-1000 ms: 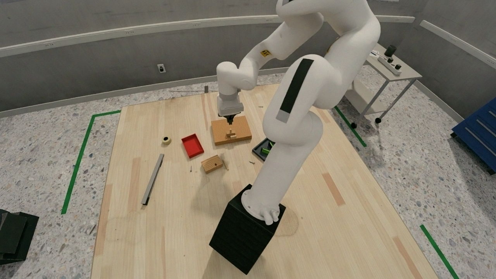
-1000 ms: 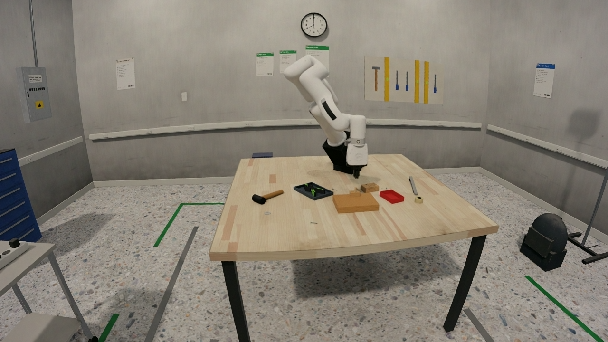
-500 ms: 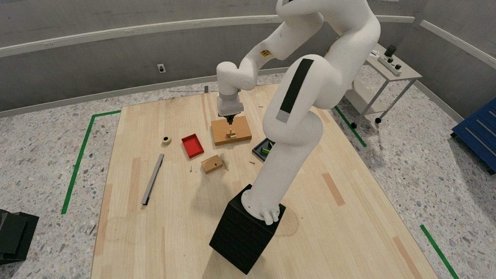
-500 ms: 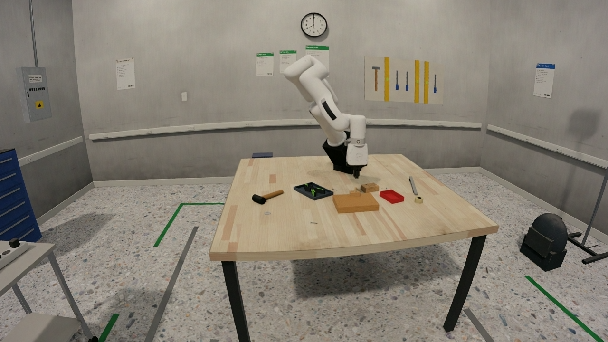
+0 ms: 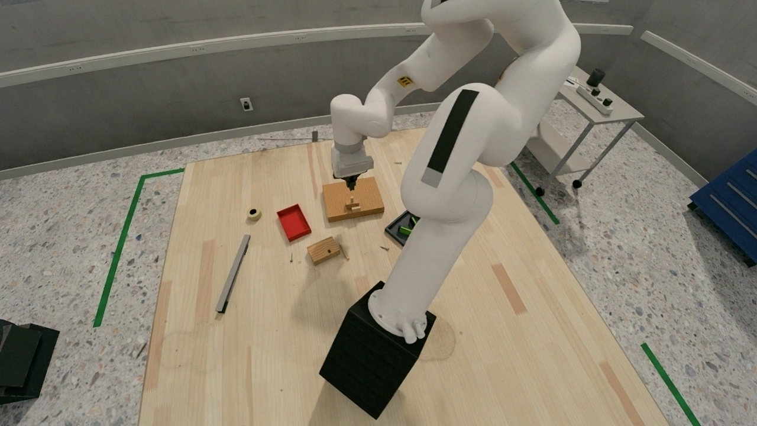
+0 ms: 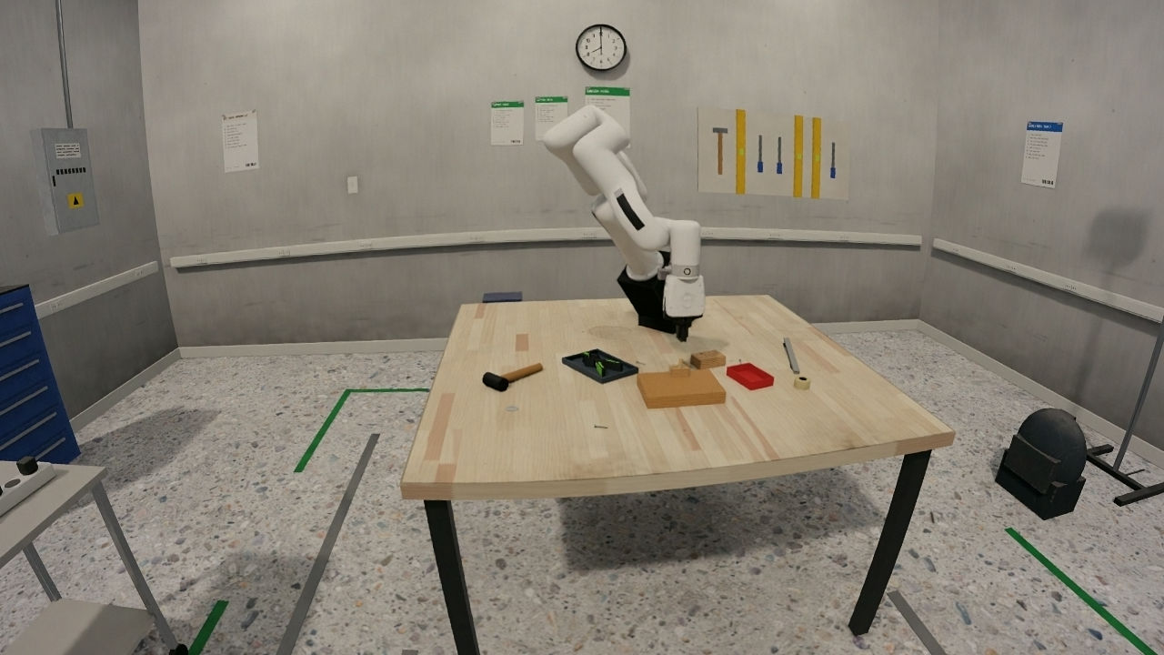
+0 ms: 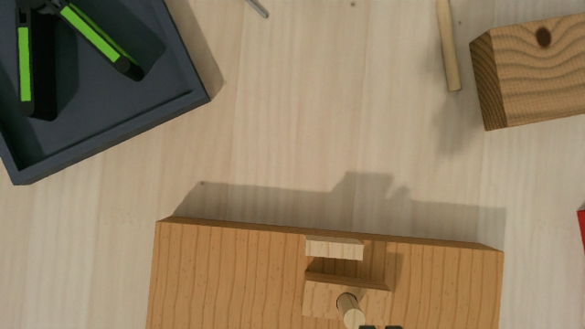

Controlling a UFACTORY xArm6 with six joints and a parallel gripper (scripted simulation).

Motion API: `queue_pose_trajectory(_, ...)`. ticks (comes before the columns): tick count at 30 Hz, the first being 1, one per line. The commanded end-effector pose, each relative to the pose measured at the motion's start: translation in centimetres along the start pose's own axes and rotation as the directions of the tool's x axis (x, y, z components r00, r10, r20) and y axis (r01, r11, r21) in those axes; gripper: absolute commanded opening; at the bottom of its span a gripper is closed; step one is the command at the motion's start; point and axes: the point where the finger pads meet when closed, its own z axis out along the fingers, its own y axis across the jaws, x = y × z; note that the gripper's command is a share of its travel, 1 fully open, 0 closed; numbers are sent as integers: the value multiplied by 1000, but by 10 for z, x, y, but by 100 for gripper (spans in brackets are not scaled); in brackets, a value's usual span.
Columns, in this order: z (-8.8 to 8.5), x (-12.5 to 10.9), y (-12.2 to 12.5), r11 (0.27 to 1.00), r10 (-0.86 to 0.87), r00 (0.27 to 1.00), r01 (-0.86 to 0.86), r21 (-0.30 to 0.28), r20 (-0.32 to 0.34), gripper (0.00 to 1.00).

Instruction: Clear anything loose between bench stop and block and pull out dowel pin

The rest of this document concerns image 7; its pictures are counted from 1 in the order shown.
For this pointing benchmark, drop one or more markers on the small light wooden block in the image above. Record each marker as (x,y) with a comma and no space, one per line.
(320,292)

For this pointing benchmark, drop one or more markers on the grey nail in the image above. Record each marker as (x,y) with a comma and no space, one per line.
(257,8)

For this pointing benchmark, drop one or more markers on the small wooden block with hole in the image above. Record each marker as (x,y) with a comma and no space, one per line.
(530,72)

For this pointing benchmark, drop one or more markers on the light wooden dowel pin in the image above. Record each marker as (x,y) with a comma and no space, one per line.
(350,311)

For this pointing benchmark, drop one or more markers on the red open tray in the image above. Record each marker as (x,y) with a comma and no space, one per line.
(581,219)

